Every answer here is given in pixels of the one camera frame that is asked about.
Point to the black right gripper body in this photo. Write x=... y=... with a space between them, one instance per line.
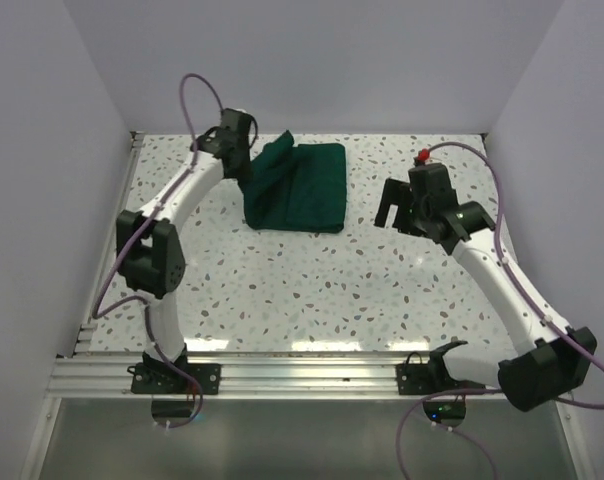
x=419 y=213

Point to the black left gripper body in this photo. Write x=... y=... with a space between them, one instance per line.
x=246 y=167

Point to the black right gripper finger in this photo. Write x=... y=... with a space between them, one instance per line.
x=397 y=192
x=384 y=211

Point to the dark green surgical cloth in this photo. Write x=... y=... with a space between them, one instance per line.
x=297 y=187

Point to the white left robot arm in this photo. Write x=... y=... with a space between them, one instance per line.
x=149 y=253

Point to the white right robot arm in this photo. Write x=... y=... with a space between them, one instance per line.
x=550 y=355

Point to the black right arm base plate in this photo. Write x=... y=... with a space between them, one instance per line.
x=422 y=380

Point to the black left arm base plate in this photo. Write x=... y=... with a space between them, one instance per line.
x=164 y=381

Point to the aluminium extrusion rail frame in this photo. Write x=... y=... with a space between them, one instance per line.
x=303 y=333

